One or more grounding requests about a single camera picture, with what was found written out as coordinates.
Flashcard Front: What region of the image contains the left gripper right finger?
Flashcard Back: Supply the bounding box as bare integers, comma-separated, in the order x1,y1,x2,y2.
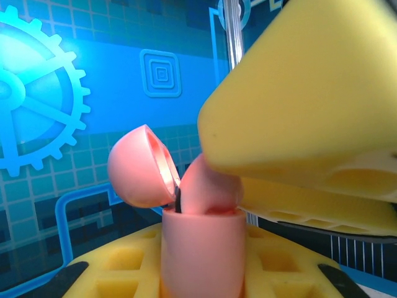
243,225,373,298

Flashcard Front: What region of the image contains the aluminium frame post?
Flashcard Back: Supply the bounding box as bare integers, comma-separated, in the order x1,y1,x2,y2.
222,0,259,228

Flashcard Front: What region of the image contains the pink wireless earbud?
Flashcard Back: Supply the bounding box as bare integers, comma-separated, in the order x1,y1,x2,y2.
181,153,244,215

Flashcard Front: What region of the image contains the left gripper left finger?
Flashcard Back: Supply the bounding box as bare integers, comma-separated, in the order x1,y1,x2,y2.
26,223,164,298

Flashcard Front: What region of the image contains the pink earbud charging case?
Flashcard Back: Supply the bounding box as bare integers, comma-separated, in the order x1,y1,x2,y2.
107,124,248,298

